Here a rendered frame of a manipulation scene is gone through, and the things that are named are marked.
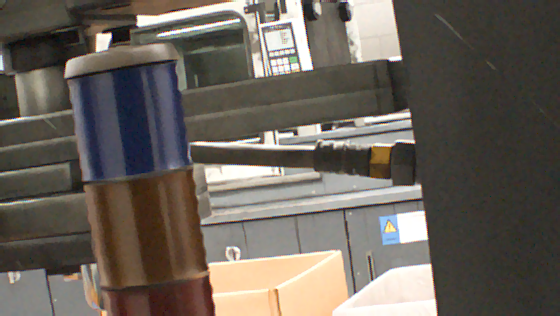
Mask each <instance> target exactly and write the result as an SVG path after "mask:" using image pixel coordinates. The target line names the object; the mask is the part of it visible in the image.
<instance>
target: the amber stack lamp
mask: <svg viewBox="0 0 560 316"><path fill-rule="evenodd" d="M83 189H84V191H85V193H86V197H85V204H86V206H87V208H88V221H89V223H90V226H91V233H90V235H91V237H92V240H93V242H94V246H93V248H94V252H95V255H96V257H97V270H98V272H99V274H100V283H99V284H100V285H103V286H104V287H123V286H134V285H141V284H142V285H148V284H154V283H160V282H166V281H171V280H175V279H179V278H183V277H186V278H187V277H191V276H194V275H197V274H200V273H203V272H205V271H207V270H209V269H210V266H209V264H208V262H207V249H206V247H205V244H204V237H205V234H204V232H203V229H202V227H201V225H202V217H201V214H200V212H199V202H200V201H199V199H197V197H196V194H195V189H196V183H195V181H194V178H193V167H186V168H175V169H167V170H161V171H155V172H150V173H144V174H137V175H131V176H124V177H118V178H111V179H106V180H101V181H96V182H93V183H89V184H85V185H83Z"/></svg>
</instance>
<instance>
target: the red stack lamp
mask: <svg viewBox="0 0 560 316"><path fill-rule="evenodd" d="M210 274H211V272H210V271H208V270H207V271H205V272H203V273H200V274H197V275H194V276H191V277H187V278H186V277H183V278H179V279H175V280H171V281H166V282H160V283H154V284H148V285H142V284H141V285H134V286H123V287H104V286H101V287H100V289H101V291H102V294H103V296H104V297H103V306H104V309H105V311H106V313H107V316H217V313H216V307H217V303H216V302H215V301H214V298H213V287H212V284H211V282H210Z"/></svg>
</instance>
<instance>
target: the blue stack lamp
mask: <svg viewBox="0 0 560 316"><path fill-rule="evenodd" d="M177 68H178V62H169V64H159V65H151V66H145V67H137V68H130V69H123V70H117V71H111V72H107V73H105V74H99V75H93V76H88V77H83V78H77V79H74V80H69V81H67V82H68V84H69V87H70V89H71V90H70V94H69V100H70V102H71V104H72V116H73V118H74V121H75V130H74V131H75V133H76V136H77V151H78V153H79V155H80V156H79V166H80V168H81V170H82V181H96V180H104V179H111V178H118V177H124V176H131V175H137V174H144V173H150V172H155V171H161V170H166V169H171V168H176V167H180V166H185V165H189V164H192V160H191V158H190V156H189V152H190V145H189V143H188V140H187V128H186V125H185V122H184V117H185V115H186V111H185V109H184V107H183V104H182V103H183V94H182V92H181V89H180V80H181V79H180V76H179V74H178V72H177Z"/></svg>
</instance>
